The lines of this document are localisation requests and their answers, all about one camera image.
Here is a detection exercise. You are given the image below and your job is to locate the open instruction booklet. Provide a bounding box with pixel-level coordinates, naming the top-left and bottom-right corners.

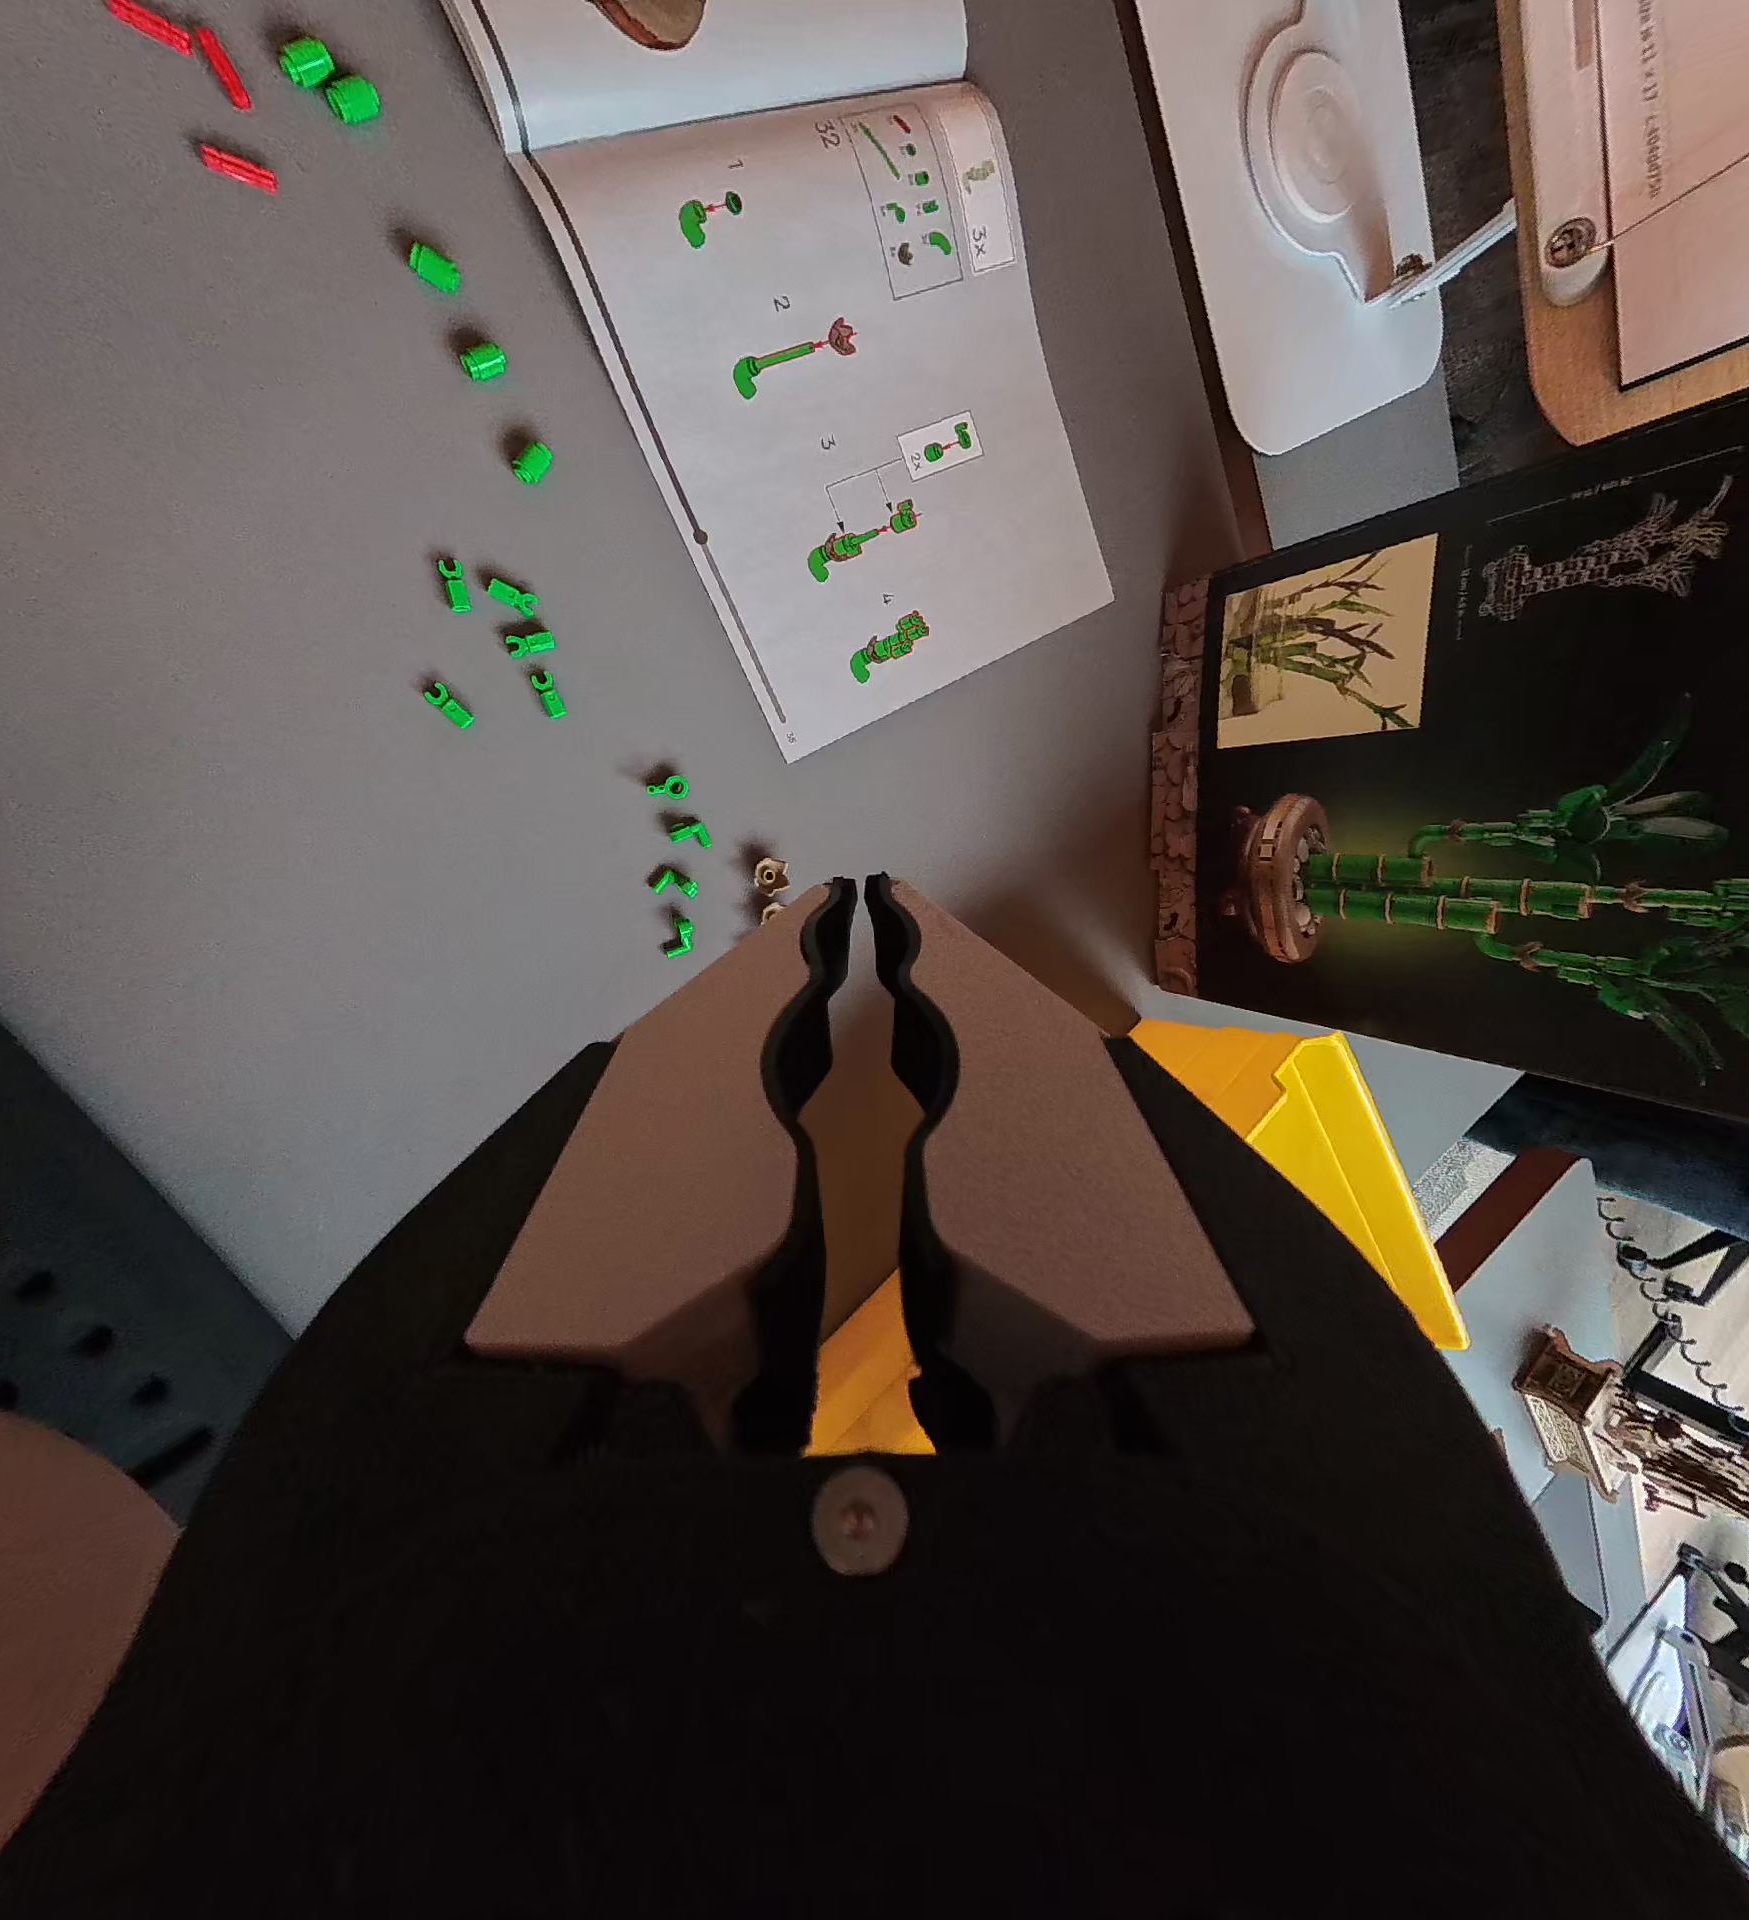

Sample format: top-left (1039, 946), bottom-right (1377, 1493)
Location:
top-left (439, 0), bottom-right (1116, 768)

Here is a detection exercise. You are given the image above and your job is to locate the yellow plastic bin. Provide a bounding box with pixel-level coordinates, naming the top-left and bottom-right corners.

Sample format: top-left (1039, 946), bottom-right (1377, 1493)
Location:
top-left (807, 1019), bottom-right (1472, 1456)

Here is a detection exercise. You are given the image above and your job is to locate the person's left forearm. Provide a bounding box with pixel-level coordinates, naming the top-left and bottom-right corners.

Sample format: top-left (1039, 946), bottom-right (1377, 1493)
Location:
top-left (0, 1386), bottom-right (184, 1920)

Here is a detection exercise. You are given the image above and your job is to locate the white document stand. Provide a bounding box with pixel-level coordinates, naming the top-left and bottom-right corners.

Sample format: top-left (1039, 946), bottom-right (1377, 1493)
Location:
top-left (1133, 0), bottom-right (1618, 457)

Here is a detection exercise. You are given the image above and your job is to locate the printed instruction sheet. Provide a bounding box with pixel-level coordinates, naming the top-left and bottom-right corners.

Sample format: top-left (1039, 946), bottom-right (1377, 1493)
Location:
top-left (1594, 0), bottom-right (1749, 392)

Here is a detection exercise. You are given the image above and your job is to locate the black perforated chair armrest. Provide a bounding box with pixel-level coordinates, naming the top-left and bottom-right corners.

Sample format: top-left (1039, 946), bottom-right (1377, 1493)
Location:
top-left (0, 930), bottom-right (294, 1519)

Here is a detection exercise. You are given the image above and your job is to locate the black bamboo-print cardboard box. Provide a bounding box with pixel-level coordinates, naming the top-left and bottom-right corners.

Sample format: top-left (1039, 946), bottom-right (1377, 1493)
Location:
top-left (1150, 367), bottom-right (1749, 1142)

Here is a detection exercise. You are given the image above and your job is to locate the black coiled cable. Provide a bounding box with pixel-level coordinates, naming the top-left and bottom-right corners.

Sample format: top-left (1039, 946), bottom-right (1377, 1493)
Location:
top-left (1594, 1193), bottom-right (1749, 1442)

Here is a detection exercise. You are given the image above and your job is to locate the carved wooden model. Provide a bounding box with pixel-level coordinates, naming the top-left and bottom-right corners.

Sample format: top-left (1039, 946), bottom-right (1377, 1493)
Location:
top-left (1511, 1327), bottom-right (1749, 1561)

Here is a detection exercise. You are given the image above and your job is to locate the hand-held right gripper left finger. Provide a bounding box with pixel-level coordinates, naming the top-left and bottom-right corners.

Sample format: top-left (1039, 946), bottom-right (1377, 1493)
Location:
top-left (464, 879), bottom-right (861, 1455)

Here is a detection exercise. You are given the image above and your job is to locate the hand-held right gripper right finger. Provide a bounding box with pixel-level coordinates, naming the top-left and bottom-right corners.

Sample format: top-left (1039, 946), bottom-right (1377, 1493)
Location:
top-left (865, 870), bottom-right (1257, 1455)

